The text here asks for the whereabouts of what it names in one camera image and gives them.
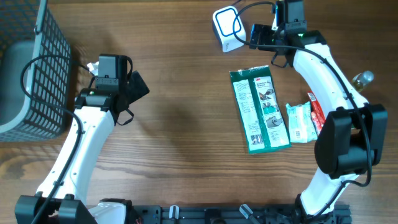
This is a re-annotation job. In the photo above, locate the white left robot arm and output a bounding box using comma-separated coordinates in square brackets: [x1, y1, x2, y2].
[15, 54, 149, 223]

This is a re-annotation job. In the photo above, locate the yellow Vim liquid bottle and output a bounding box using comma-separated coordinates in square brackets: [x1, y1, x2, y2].
[351, 70, 374, 92]

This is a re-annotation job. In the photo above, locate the white barcode scanner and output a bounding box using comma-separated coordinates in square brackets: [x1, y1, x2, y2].
[212, 6, 246, 53]

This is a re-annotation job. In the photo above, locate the grey plastic mesh basket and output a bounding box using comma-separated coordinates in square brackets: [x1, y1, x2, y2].
[1, 0, 71, 142]

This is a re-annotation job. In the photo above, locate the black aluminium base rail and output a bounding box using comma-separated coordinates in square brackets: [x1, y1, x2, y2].
[127, 204, 352, 224]

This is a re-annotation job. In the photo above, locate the green snack packet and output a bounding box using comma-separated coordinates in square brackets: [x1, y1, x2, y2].
[229, 65, 292, 154]

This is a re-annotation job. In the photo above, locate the red Nescafe stick sachet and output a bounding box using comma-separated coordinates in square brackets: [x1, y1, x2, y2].
[307, 91, 325, 126]

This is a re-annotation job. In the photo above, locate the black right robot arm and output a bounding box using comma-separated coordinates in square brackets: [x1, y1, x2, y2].
[249, 1, 388, 223]

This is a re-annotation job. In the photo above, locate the mint green sachet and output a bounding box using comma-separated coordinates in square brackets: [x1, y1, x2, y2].
[285, 101, 317, 143]

